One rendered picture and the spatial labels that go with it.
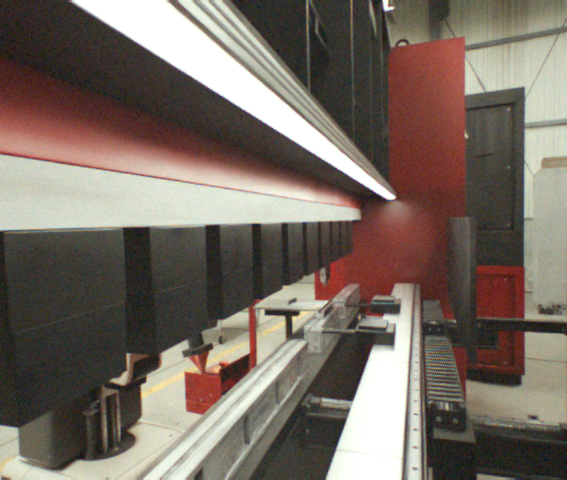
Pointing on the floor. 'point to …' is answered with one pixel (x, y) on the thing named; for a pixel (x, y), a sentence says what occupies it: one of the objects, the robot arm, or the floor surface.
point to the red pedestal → (253, 335)
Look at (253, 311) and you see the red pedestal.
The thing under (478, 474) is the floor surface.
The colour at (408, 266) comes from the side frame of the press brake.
